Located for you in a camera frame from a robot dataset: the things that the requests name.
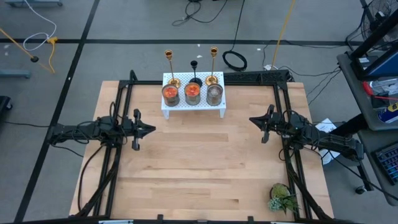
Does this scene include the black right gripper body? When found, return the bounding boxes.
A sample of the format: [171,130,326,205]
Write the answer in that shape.
[261,104,289,144]

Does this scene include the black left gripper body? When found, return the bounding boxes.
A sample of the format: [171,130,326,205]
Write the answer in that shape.
[121,108,143,152]

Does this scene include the orange candle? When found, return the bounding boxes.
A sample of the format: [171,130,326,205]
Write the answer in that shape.
[183,82,202,106]
[161,83,181,108]

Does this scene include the tall gold candlestick holder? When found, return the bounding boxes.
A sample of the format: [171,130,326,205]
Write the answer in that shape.
[164,49,182,89]
[205,46,220,86]

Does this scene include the white candle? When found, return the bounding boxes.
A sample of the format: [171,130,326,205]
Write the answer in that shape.
[206,83,224,107]

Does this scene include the black candlestick holder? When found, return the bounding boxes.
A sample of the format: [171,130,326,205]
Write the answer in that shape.
[189,60,203,88]

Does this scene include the white perforated metal shelf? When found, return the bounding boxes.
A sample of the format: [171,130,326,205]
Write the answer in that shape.
[160,72,227,120]

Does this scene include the white paper sheet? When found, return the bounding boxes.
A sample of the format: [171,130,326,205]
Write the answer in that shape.
[315,118,337,165]

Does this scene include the small potted green plant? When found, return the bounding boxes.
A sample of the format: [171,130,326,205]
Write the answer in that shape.
[268,182,300,216]

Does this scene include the grey equipment cart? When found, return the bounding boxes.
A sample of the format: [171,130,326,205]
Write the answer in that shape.
[337,43,398,131]

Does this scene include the grey side desk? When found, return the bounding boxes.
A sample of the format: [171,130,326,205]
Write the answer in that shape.
[353,129,398,207]

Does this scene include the blue and yellow spray can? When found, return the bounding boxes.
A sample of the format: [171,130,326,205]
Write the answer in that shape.
[377,102,398,124]

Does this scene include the backlit computer keyboard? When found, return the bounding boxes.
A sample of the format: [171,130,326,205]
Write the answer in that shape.
[374,141,398,186]

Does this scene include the blue laptop screen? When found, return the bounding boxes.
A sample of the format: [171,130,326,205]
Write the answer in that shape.
[366,51,398,79]

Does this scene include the thin yellow pole black foot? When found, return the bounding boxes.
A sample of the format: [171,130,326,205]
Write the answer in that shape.
[0,27,56,74]

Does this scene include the black floor fan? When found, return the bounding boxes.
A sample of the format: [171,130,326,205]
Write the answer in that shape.
[345,0,398,52]

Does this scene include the black aluminium table frame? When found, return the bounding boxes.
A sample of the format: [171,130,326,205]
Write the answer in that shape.
[74,70,335,224]

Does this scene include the long yellow hanging cable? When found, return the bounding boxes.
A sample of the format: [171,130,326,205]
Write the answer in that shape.
[272,0,297,68]

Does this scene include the black cable with coil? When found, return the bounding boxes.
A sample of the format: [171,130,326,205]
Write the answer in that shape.
[222,0,248,72]

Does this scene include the red handled tool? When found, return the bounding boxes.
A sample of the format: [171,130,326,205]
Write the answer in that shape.
[363,81,398,102]

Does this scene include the thin black cable bundle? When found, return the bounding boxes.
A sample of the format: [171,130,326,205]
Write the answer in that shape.
[172,0,229,27]

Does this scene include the short yellow cable with plug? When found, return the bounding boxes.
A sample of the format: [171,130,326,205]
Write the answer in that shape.
[46,36,59,74]

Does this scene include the white floor cable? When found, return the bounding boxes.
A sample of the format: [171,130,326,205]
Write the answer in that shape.
[23,0,58,52]

